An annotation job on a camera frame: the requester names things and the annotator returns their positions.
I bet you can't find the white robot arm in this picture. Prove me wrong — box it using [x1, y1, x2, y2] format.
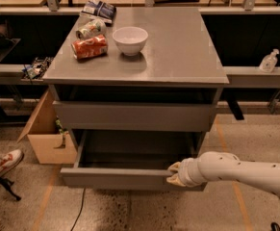
[166, 151, 280, 196]

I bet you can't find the grey top drawer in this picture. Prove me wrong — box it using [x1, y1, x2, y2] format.
[53, 101, 216, 132]

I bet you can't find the green white soda can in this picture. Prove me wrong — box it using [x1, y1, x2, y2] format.
[76, 19, 106, 39]

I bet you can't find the clear hand sanitizer bottle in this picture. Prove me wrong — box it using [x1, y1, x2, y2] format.
[259, 49, 279, 73]

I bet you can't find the grey drawer cabinet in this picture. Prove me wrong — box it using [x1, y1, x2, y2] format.
[44, 7, 228, 148]

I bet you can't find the orange soda can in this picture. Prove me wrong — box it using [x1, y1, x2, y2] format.
[71, 35, 108, 60]

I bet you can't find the white bowl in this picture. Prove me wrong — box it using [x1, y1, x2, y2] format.
[113, 26, 148, 56]

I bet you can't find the black tripod leg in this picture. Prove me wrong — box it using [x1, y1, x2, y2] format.
[0, 177, 21, 201]

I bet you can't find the black floor cable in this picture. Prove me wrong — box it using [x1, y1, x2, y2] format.
[69, 188, 87, 231]

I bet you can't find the white orange sneaker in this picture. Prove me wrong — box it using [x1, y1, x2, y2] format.
[0, 149, 24, 177]

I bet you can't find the cardboard box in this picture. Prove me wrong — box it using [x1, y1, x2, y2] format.
[17, 90, 77, 164]

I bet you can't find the blue chip bag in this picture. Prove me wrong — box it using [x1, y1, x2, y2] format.
[80, 0, 116, 24]

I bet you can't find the circuit board clutter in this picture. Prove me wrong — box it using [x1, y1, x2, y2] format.
[22, 57, 53, 80]

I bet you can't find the grey drawer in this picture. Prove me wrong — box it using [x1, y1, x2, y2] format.
[61, 130, 201, 191]
[53, 101, 216, 132]

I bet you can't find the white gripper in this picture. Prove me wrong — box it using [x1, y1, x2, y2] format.
[166, 158, 207, 187]

